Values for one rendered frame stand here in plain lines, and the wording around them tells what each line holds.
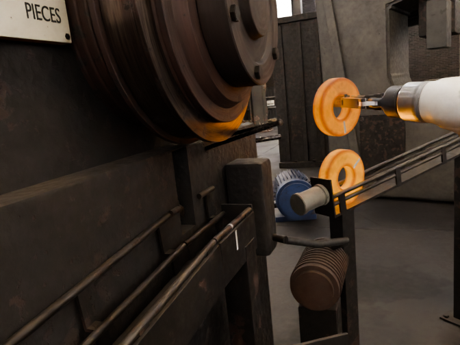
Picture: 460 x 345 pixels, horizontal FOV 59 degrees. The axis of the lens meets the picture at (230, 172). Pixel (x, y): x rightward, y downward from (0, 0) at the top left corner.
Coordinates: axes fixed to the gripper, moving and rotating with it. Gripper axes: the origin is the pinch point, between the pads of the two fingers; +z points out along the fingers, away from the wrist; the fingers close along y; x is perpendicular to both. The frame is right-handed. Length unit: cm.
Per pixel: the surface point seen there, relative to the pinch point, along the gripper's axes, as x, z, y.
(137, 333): -21, -32, -72
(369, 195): -27.9, -3.6, 8.8
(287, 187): -69, 129, 93
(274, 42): 14.5, -13.0, -32.2
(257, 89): -27, 691, 501
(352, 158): -16.0, -2.5, 2.9
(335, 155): -14.1, -1.9, -3.5
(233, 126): -1.2, -9.2, -40.5
